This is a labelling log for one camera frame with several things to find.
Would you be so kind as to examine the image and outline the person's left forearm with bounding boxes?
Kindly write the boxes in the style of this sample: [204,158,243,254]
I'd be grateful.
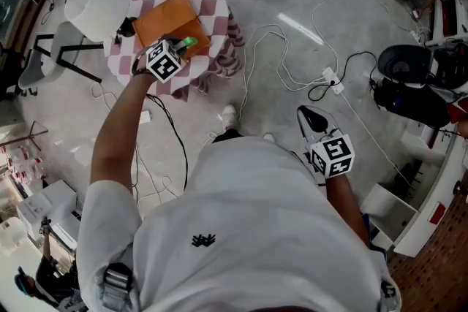
[89,53,156,195]

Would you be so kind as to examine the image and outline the white cardboard box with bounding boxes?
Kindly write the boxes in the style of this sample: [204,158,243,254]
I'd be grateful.
[15,178,80,243]

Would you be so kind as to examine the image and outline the group of red white packets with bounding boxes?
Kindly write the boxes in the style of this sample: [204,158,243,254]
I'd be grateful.
[0,145,48,184]

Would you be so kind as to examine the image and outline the black wrist strap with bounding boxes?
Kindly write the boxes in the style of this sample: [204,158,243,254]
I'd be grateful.
[131,61,154,77]

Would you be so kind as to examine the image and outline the electronics rig with cables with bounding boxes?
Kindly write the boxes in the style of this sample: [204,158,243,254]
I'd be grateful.
[430,42,468,91]

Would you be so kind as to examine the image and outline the gray harness shoulder strap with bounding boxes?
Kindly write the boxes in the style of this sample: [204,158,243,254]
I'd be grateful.
[380,280,399,308]
[101,262,135,312]

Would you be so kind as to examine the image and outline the person's white shirt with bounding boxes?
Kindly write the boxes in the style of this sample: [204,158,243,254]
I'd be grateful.
[75,136,403,312]

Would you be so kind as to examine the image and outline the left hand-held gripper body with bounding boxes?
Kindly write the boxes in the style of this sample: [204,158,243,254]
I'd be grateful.
[146,35,187,84]

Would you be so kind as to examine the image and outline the white open box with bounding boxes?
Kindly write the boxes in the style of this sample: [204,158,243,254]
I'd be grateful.
[359,182,420,250]

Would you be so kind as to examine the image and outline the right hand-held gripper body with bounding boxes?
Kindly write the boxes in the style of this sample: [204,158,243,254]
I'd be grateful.
[303,127,355,179]

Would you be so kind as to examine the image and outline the white cable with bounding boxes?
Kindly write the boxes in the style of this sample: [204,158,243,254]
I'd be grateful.
[134,145,181,202]
[311,0,421,75]
[239,23,332,121]
[341,91,416,191]
[89,80,118,113]

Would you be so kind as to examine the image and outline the white shade table lamp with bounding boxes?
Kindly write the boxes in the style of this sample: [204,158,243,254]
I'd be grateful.
[64,0,139,45]

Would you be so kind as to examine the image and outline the person's black trousers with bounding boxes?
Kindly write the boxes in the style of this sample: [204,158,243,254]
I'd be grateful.
[211,127,245,144]

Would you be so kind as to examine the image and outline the gray shell chair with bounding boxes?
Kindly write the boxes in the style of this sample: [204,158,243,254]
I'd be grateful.
[377,43,435,85]

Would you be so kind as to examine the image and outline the black backpack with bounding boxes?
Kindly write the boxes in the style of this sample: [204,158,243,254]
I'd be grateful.
[371,77,453,129]

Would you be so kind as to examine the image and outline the brown wooden coat rack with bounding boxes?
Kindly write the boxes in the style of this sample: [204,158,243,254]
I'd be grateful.
[0,119,49,153]

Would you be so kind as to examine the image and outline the person's left white shoe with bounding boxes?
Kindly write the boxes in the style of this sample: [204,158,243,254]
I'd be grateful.
[221,104,239,130]

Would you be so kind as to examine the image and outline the black cable with adapter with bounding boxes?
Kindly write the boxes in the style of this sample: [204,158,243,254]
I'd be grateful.
[307,50,378,102]

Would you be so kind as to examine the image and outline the orange wooden box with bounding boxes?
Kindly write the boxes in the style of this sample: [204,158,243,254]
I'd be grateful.
[130,0,212,61]

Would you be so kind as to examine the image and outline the white low cabinet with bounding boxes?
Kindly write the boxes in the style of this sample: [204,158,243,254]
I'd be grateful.
[393,127,468,257]

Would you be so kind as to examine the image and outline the person's right forearm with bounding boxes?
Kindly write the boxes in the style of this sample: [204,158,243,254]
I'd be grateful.
[324,172,371,248]

